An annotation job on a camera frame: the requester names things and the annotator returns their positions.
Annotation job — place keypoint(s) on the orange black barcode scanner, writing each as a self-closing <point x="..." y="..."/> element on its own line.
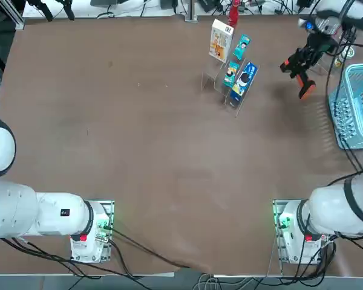
<point x="305" y="86"/>

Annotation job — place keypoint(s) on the clear acrylic tiered shelf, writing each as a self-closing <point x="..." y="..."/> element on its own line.
<point x="211" y="78"/>

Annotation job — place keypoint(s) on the light blue shopping basket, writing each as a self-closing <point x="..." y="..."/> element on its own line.
<point x="360" y="136"/>

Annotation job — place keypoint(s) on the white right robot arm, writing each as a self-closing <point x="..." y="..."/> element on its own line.
<point x="326" y="205"/>

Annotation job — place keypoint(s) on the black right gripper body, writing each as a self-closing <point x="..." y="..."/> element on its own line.
<point x="320" y="42"/>

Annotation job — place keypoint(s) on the blue Oreo cookie box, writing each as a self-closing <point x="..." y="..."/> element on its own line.
<point x="243" y="84"/>

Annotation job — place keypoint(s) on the red Coca-Cola bottle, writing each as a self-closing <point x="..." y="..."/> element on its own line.
<point x="233" y="16"/>

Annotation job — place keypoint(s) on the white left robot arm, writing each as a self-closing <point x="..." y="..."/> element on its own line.
<point x="48" y="211"/>

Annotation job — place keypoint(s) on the teal snack packet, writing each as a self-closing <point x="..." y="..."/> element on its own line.
<point x="230" y="75"/>
<point x="241" y="48"/>

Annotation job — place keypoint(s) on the clear acrylic display stand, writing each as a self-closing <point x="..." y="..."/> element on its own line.
<point x="320" y="68"/>

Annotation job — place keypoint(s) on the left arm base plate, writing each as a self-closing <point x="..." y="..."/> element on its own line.
<point x="110" y="211"/>

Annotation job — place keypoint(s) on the grey aluminium camera post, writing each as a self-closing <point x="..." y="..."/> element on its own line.
<point x="191" y="9"/>

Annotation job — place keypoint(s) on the white orange cookie box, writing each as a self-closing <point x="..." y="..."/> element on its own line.
<point x="219" y="45"/>

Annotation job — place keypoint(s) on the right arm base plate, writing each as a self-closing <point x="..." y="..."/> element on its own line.
<point x="276" y="211"/>

